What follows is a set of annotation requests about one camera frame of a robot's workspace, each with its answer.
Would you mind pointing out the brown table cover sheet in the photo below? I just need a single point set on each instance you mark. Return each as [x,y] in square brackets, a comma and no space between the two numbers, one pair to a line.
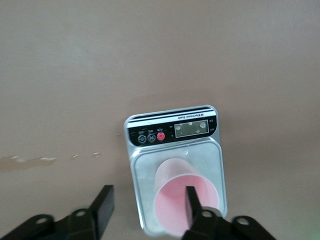
[75,75]

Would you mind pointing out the pink plastic cup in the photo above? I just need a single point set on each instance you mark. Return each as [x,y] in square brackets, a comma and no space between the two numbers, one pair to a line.
[172,195]

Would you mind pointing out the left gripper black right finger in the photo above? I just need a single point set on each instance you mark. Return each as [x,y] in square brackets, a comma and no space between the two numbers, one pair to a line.
[212,227]

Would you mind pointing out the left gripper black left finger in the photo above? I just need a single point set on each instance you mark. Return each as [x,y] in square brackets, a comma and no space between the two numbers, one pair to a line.
[75,225]

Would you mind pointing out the silver digital kitchen scale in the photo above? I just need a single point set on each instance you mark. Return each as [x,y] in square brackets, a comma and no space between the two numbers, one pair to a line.
[175,125]

